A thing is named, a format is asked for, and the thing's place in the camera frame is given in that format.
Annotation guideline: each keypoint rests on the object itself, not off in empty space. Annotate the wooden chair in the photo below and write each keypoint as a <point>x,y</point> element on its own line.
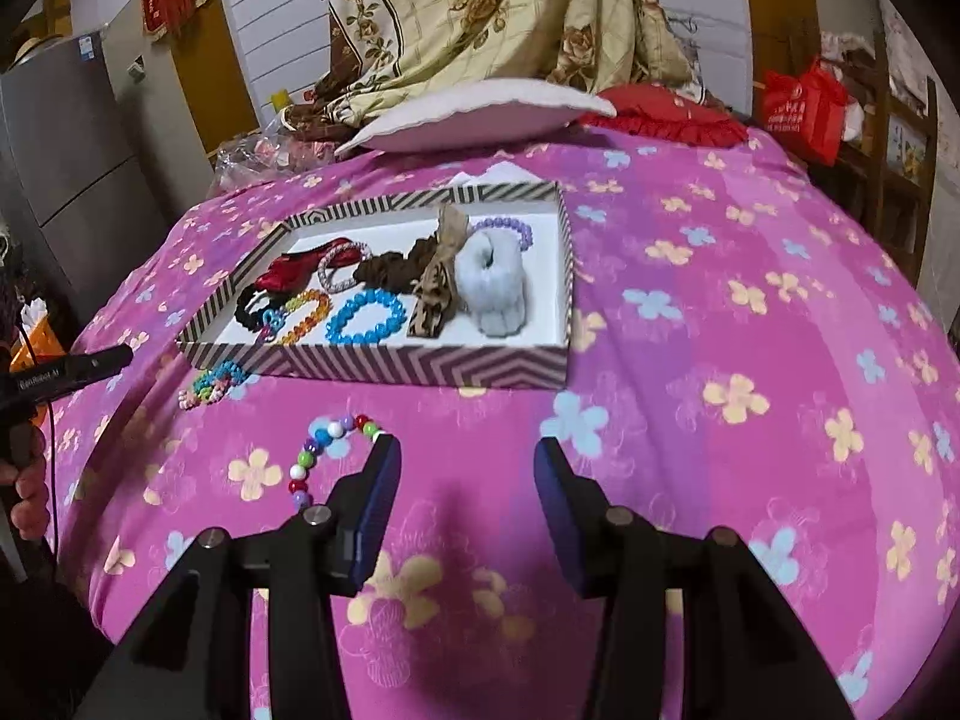
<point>877,127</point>

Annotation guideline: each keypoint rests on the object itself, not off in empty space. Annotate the white fluffy scrunchie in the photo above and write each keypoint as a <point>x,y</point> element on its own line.
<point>487,285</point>

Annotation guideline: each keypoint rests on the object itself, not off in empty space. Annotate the orange tissue box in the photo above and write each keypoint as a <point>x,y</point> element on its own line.
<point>37,341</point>

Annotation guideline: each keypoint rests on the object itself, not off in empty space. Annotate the striped cardboard box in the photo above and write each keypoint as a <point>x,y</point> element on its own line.
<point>375,367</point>

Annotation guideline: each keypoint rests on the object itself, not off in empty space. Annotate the red ruffled pillow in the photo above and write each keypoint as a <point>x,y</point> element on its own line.
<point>675,116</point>

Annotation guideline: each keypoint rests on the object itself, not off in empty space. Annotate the white paper sheet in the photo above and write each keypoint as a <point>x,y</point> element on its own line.
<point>510,172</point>

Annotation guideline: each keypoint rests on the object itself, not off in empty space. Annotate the clear plastic wrap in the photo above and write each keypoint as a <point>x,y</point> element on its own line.
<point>255,157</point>

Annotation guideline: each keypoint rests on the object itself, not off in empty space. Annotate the red ribbon hair clip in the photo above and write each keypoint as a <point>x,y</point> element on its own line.
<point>281,270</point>

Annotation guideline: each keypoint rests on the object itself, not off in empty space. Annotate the person's left hand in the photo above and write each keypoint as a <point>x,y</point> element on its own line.
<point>26,502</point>

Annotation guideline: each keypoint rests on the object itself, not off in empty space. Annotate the beige floral quilt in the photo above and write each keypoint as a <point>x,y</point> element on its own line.
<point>465,7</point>

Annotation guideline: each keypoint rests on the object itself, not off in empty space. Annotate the brown scrunchie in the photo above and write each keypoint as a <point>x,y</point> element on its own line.
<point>390,270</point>

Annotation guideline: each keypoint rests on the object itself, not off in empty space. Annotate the grey refrigerator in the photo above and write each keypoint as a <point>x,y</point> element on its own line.
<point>67,165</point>

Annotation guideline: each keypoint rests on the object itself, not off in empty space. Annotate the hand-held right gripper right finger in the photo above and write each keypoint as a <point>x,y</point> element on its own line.
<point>559,517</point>

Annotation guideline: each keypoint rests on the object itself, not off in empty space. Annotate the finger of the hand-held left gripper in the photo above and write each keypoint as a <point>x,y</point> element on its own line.
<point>112,358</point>

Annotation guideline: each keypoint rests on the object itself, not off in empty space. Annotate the yellow bottle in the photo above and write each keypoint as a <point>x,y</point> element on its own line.
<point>279,103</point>

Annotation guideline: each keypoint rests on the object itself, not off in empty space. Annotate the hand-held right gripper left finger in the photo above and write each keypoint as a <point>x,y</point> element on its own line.
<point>375,510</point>

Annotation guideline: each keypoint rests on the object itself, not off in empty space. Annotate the red shopping bag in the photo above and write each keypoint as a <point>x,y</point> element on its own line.
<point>799,109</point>

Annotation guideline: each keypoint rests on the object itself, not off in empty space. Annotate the white pillow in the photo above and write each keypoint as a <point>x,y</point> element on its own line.
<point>465,116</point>

